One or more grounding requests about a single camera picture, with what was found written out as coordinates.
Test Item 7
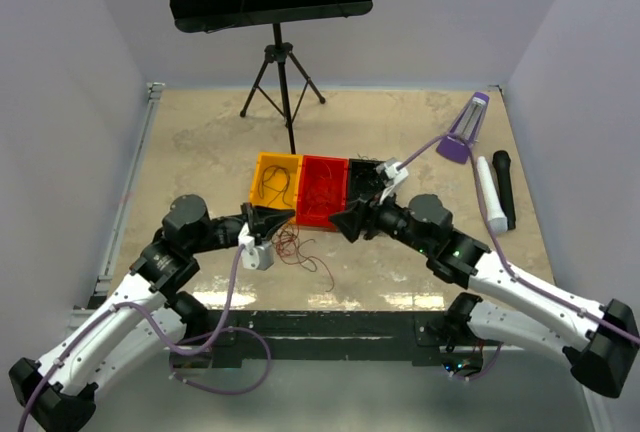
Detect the black microphone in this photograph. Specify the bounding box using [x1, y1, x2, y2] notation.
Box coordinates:
[492, 150, 516, 230]

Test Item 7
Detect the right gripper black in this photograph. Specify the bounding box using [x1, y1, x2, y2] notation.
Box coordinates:
[327, 183, 433, 256]

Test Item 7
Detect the red plastic bin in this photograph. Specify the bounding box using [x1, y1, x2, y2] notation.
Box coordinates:
[296, 155, 349, 230]

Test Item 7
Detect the yellow plastic bin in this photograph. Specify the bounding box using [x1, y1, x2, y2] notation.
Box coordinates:
[249, 152, 303, 210]

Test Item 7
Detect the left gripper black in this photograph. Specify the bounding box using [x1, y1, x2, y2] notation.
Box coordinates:
[189, 202, 294, 254]

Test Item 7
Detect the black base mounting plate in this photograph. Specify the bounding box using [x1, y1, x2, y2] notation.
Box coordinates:
[177, 310, 480, 368]

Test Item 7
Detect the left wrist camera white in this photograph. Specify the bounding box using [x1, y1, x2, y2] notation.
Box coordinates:
[238, 224, 274, 271]

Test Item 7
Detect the purple metronome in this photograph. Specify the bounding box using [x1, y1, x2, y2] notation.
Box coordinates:
[436, 92, 490, 164]

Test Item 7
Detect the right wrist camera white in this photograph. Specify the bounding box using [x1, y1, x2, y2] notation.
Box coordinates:
[375, 158, 409, 204]

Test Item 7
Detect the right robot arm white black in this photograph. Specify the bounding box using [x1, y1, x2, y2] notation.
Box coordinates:
[329, 194, 639, 398]

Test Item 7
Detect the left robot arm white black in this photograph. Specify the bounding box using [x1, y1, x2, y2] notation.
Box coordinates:
[9, 194, 295, 431]

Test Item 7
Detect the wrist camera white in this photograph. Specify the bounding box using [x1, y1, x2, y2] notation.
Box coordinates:
[238, 224, 274, 271]
[375, 158, 409, 204]

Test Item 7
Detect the black plastic bin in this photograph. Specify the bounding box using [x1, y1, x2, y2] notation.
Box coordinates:
[346, 158, 385, 203]

